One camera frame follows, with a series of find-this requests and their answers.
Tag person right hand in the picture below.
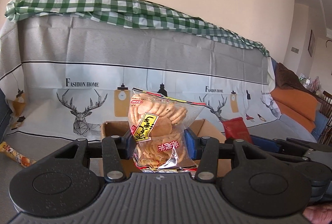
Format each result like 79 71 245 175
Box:
303 204 332 224

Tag orange cushion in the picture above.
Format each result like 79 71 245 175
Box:
271 87 318 132

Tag red square snack packet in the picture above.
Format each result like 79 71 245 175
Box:
222 117 253 144

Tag green checkered cloth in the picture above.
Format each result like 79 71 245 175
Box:
5 0 270 57

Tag brown cracker bag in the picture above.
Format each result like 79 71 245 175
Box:
128 88 205 174

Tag yellow orange snack bar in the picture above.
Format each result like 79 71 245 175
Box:
0 142 36 168

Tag brown blanket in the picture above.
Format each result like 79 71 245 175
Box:
275 63 313 95

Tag wooden chair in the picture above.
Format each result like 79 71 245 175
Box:
319 91 332 144

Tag grey deer print cloth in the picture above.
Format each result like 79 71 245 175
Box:
1 16 281 140

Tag brown cardboard box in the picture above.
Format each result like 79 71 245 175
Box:
98 118 233 179

